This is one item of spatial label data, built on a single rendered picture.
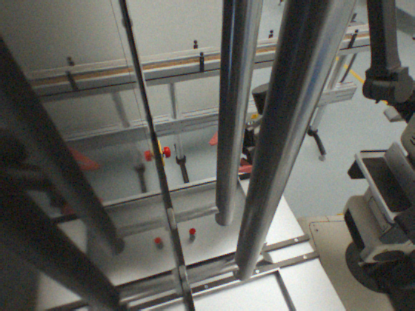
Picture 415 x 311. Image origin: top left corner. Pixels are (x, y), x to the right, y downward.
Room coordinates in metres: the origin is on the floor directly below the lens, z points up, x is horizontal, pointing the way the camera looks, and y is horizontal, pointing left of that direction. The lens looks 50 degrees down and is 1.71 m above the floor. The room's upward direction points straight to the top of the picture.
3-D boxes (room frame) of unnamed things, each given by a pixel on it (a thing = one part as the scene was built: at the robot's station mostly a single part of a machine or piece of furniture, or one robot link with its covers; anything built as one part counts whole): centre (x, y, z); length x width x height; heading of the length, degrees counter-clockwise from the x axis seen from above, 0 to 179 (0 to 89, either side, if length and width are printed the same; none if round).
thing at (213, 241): (0.42, 0.02, 0.90); 0.34 x 0.26 x 0.04; 106
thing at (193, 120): (1.50, -0.31, 0.49); 1.60 x 0.08 x 0.12; 106
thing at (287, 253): (0.31, -0.22, 0.91); 0.14 x 0.03 x 0.06; 105
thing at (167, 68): (1.46, -0.16, 0.92); 1.90 x 0.16 x 0.16; 106
